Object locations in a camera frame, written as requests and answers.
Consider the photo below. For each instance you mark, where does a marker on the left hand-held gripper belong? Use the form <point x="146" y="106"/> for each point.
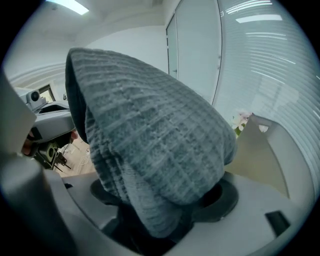
<point x="33" y="96"/>

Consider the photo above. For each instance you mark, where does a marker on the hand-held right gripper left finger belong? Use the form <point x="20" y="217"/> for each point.
<point x="80" y="205"/>

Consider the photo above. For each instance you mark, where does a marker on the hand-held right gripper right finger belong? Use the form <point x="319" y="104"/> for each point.
<point x="250" y="215"/>

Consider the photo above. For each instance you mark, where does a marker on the grey plastic bin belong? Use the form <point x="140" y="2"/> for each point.
<point x="252" y="155"/>

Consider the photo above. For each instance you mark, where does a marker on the grey waffle-knit clothes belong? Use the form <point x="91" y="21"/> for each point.
<point x="150" y="125"/>

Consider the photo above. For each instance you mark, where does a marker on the person's left hand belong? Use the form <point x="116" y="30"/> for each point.
<point x="27" y="150"/>

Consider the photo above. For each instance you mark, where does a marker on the ceiling light panel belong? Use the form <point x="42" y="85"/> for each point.
<point x="70" y="5"/>

